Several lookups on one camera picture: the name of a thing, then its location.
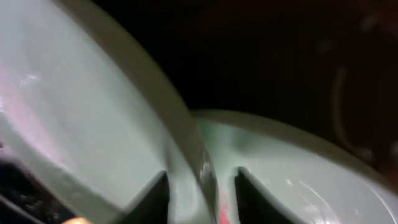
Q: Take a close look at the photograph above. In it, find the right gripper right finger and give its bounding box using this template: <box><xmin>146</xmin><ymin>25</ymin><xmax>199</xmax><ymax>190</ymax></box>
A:
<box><xmin>234</xmin><ymin>167</ymin><xmax>299</xmax><ymax>224</ymax></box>

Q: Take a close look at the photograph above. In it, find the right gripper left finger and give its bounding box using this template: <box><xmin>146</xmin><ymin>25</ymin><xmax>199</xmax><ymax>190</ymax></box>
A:
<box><xmin>114</xmin><ymin>171</ymin><xmax>170</xmax><ymax>224</ymax></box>

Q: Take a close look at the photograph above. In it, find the black round tray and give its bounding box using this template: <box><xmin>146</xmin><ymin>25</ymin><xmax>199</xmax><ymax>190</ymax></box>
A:
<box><xmin>1</xmin><ymin>1</ymin><xmax>397</xmax><ymax>223</ymax></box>

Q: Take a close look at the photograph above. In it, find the mint plate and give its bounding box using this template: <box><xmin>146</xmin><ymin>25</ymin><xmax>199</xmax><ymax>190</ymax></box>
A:
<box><xmin>1</xmin><ymin>0</ymin><xmax>219</xmax><ymax>223</ymax></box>
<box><xmin>194</xmin><ymin>110</ymin><xmax>397</xmax><ymax>223</ymax></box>

